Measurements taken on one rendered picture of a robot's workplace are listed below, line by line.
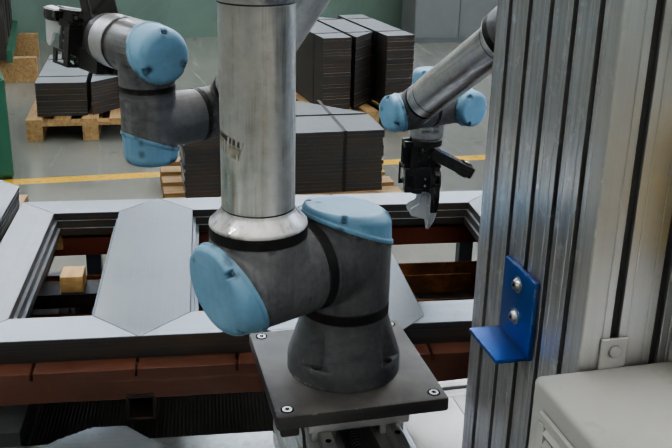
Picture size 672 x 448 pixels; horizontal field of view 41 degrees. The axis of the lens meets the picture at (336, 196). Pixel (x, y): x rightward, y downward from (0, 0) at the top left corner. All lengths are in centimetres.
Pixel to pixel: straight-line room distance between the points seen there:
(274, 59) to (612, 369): 46
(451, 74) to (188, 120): 57
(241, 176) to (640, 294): 43
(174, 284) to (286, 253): 87
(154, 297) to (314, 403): 74
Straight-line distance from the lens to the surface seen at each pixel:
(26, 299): 193
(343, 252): 109
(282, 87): 98
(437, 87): 167
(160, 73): 119
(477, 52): 158
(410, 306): 178
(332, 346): 116
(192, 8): 993
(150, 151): 123
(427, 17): 984
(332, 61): 616
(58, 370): 169
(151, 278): 191
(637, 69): 80
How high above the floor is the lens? 166
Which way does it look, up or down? 19 degrees down
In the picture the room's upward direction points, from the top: 1 degrees clockwise
